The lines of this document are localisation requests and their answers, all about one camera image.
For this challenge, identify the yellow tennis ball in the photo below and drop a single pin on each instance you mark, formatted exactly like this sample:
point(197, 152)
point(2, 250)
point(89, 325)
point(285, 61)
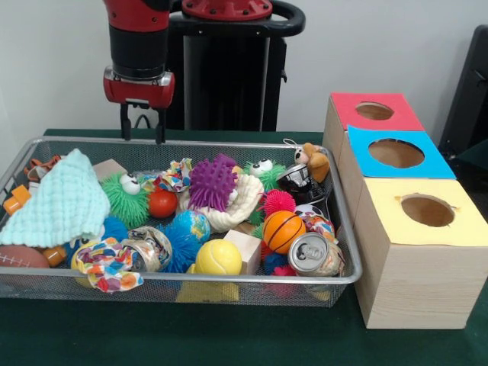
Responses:
point(219, 257)

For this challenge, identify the mint green knitted cloth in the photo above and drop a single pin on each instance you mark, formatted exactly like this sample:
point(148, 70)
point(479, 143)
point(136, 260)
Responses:
point(57, 206)

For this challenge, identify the wooden box with three holes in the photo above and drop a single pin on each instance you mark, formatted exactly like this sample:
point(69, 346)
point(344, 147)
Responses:
point(419, 282)

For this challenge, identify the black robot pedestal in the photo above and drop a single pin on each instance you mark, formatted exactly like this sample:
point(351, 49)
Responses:
point(229, 84)

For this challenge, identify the small brown football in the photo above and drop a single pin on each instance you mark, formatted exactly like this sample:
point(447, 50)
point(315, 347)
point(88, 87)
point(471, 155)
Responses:
point(19, 257)

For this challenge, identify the clear mesh bin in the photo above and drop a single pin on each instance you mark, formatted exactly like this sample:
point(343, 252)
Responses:
point(191, 293)

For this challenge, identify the small orange basketball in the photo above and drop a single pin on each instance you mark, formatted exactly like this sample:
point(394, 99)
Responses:
point(284, 231)

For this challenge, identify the green fuzzy toy with eyes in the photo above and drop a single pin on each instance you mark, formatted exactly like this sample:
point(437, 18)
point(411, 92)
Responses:
point(126, 200)

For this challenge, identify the silver drink can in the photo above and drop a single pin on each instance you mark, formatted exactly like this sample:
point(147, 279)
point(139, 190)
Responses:
point(314, 254)

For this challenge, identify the dark green table cloth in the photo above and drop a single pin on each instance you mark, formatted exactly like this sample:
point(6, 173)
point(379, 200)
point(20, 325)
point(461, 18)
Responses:
point(191, 335)

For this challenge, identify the orange plastic building block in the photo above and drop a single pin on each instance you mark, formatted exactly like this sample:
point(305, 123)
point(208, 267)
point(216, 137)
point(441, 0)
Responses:
point(17, 198)

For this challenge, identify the black office chair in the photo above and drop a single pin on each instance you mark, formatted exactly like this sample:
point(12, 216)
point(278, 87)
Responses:
point(469, 99)

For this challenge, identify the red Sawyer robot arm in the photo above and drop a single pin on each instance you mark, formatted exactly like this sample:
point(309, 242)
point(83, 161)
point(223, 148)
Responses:
point(141, 38)

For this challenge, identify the purple spiky ball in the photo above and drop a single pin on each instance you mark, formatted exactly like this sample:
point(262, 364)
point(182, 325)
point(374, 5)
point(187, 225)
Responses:
point(212, 183)

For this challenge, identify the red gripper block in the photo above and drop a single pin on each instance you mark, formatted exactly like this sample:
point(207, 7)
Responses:
point(139, 91)

